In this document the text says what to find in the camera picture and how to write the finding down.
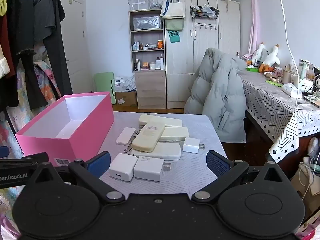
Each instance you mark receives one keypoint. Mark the small white power adapter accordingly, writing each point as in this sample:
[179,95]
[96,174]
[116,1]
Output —
[190,145]

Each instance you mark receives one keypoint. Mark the light wooden shelf unit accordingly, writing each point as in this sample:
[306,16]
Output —
[150,90]

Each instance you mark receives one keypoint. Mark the light wooden wardrobe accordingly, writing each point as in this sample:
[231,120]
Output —
[180,60]

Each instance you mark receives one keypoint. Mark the clear plastic bag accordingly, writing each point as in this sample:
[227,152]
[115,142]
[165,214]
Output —
[146,22]

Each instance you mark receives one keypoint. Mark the white power strip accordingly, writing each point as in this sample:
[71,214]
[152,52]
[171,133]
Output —
[291,90]

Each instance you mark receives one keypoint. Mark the metal tweezers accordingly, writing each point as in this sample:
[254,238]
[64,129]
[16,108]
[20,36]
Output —
[128,148]

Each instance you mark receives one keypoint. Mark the small cardboard box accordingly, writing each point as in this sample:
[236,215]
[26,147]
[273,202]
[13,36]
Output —
[127,98]

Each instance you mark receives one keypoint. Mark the grey puffer jacket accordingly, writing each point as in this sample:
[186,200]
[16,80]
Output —
[220,92]

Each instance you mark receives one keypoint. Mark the brown paper bag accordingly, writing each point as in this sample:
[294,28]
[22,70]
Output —
[305,187]

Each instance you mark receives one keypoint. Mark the dark grey hooded garment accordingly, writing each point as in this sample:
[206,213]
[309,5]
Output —
[45,15]

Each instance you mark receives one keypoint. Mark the teal hanging tag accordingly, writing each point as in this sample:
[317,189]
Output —
[174,37]

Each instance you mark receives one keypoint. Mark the yellowed remote control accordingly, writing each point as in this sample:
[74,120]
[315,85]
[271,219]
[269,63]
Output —
[147,140]

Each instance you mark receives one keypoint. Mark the cream fleece garment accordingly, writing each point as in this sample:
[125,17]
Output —
[2,66]

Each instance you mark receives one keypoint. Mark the green folding stool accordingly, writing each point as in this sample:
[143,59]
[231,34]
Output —
[103,82]

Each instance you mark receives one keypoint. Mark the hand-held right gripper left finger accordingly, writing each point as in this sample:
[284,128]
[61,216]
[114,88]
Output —
[99,164]

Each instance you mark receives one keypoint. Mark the small white remote control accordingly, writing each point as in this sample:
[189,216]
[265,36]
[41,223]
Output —
[124,136]

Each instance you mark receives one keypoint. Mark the white door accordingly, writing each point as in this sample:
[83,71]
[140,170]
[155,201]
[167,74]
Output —
[75,42]

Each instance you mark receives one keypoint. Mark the white packages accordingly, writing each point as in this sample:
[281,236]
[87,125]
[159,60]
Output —
[123,82]

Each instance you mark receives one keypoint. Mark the red hanging garment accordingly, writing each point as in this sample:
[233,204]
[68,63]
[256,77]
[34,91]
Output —
[6,42]

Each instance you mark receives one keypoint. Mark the white goose plush toy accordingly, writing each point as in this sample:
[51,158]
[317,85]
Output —
[272,57]
[260,53]

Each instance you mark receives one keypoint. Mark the black white patterned tablecloth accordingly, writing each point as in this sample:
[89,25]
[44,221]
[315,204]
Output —
[270,105]

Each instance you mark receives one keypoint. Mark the clear plastic storage box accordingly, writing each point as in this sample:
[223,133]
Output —
[138,3]

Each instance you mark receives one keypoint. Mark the green pouch bag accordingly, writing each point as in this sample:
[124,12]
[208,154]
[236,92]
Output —
[174,25]

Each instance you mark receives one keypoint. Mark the orange bottle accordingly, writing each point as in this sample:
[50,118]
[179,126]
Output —
[160,44]

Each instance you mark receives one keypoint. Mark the white tote bag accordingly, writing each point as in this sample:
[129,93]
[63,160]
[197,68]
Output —
[173,10]

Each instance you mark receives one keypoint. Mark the pink cardboard box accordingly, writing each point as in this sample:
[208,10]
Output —
[82,140]

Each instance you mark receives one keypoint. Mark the yellow hanging garment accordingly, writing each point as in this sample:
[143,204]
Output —
[2,2]

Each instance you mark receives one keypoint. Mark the pink hanging cloth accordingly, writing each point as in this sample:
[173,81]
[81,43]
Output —
[255,17]

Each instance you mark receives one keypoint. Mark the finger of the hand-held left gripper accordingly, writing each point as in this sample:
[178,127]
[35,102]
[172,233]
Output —
[30,159]

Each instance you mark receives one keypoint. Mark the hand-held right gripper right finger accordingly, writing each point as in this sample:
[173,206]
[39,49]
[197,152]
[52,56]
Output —
[217,165]

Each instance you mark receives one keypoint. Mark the black hanging garment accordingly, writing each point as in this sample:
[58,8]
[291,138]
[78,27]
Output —
[22,17]

